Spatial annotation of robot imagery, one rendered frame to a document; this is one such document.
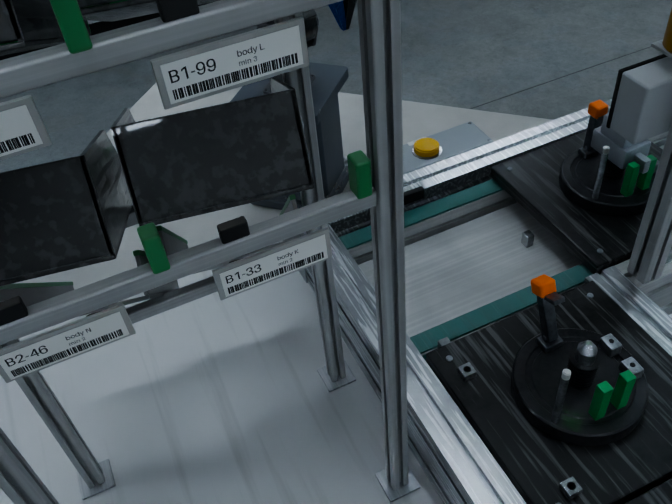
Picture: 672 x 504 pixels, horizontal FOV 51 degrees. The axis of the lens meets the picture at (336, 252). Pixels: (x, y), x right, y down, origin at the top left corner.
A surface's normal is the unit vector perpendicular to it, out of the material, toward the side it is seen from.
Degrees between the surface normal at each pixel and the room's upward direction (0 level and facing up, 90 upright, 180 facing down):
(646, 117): 90
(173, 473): 0
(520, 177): 0
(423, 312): 0
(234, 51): 90
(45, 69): 90
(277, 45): 90
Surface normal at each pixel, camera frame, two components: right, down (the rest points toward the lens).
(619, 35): -0.07, -0.71
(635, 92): -0.90, 0.35
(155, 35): 0.42, 0.61
